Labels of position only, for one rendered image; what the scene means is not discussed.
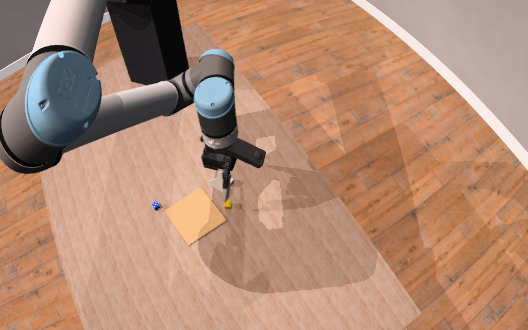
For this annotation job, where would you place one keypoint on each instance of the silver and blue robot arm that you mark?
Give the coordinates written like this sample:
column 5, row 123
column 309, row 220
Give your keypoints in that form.
column 62, row 101

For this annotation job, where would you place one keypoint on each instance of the tan mat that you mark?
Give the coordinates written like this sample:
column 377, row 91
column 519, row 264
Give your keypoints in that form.
column 194, row 216

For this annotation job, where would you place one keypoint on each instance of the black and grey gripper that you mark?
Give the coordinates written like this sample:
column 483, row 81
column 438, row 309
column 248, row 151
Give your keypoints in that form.
column 215, row 159

